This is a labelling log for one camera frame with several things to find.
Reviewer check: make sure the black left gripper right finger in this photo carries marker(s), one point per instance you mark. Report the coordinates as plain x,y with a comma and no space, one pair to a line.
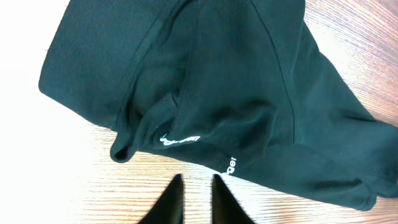
224,207

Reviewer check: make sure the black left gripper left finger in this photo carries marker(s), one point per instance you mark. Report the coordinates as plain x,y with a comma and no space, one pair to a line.
169,208

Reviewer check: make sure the black polo shirt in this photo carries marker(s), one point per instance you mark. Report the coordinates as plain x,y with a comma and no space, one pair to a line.
237,86

